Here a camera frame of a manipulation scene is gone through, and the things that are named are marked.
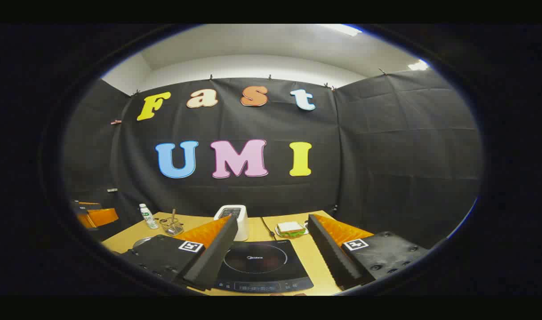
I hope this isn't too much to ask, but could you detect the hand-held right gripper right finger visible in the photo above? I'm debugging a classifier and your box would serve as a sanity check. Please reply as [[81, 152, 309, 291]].
[[307, 214, 429, 290]]

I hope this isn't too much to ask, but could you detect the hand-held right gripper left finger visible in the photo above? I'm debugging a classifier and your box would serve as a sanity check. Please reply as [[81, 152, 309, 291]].
[[120, 214, 239, 292]]

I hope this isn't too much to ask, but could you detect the black induction cooktop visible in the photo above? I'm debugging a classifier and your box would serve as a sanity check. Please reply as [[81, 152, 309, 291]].
[[213, 240, 314, 294]]

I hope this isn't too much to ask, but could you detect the white green-label drink bottle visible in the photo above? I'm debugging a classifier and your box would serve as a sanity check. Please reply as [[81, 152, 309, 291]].
[[139, 204, 159, 230]]

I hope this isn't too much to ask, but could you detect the white toaster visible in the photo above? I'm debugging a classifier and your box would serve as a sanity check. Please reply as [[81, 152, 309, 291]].
[[213, 205, 249, 241]]

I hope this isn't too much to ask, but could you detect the white plate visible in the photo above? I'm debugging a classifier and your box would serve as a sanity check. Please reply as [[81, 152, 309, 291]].
[[274, 224, 309, 238]]

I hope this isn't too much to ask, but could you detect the black backdrop cloth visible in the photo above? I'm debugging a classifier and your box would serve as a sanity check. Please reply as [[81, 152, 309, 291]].
[[62, 69, 482, 249]]

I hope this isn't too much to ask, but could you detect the metal wire basket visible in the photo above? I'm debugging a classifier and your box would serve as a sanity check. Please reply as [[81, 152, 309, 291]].
[[160, 217, 185, 236]]

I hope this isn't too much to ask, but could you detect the black power cable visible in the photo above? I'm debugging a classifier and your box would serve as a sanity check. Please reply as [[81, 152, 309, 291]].
[[261, 216, 277, 240]]

